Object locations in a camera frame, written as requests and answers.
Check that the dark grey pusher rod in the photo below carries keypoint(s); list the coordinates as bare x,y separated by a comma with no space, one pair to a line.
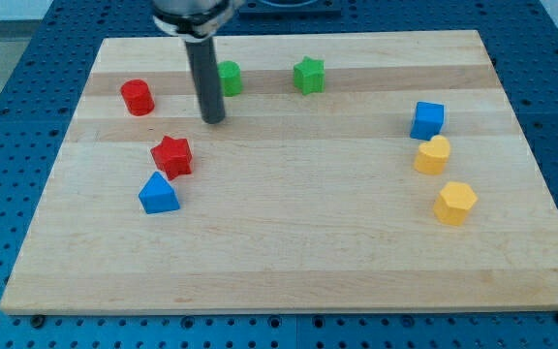
205,75

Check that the red cylinder block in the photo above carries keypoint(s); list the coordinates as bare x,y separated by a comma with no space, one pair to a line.
137,97

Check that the red star block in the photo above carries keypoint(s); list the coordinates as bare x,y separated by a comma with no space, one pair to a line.
173,157

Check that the green star block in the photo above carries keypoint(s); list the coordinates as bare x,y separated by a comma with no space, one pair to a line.
309,75

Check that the green cylinder block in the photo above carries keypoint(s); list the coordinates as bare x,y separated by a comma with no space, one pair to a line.
230,78

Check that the blue triangle block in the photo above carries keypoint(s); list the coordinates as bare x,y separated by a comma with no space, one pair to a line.
157,195

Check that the wooden board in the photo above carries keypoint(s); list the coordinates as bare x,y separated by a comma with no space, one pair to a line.
296,203

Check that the blue cube block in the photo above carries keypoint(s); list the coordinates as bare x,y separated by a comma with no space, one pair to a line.
428,120

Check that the yellow heart block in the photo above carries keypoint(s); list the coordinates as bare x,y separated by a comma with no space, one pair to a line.
432,156

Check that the yellow hexagon block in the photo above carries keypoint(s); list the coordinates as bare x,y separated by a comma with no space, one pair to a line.
454,203

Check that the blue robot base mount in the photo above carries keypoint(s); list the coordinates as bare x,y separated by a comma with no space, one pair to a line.
290,7

